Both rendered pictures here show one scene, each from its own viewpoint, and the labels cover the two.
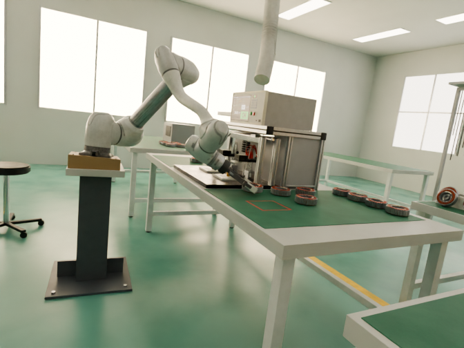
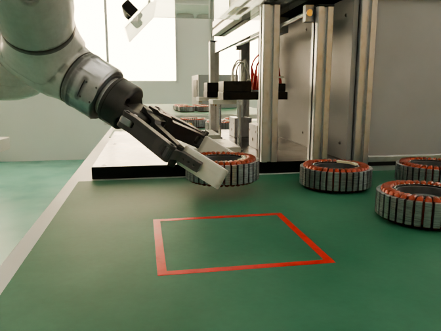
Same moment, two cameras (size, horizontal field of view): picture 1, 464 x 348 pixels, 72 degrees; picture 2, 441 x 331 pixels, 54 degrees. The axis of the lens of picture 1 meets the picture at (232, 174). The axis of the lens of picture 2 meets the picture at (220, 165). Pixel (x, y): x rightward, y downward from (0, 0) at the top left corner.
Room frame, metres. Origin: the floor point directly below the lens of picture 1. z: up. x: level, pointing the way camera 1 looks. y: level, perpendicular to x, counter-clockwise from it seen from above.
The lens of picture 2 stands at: (1.04, -0.30, 0.91)
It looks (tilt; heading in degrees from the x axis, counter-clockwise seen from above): 10 degrees down; 17
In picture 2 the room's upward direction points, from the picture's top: straight up
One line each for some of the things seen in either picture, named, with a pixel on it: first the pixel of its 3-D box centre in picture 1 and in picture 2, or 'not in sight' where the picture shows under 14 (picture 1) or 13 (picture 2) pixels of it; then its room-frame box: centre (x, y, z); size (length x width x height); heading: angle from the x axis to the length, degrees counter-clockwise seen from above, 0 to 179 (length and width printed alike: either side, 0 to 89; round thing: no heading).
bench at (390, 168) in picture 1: (351, 181); not in sight; (5.32, -2.02, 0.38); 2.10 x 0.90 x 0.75; 27
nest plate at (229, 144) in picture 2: (227, 177); (201, 146); (1.95, 0.02, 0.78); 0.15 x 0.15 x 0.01; 27
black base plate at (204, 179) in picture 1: (221, 175); (201, 146); (2.07, 0.07, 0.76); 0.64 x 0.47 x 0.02; 27
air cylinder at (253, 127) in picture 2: (248, 174); (262, 135); (2.02, -0.11, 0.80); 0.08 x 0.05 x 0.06; 27
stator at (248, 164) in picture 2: (252, 187); (222, 167); (1.66, -0.12, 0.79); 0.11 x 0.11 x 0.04
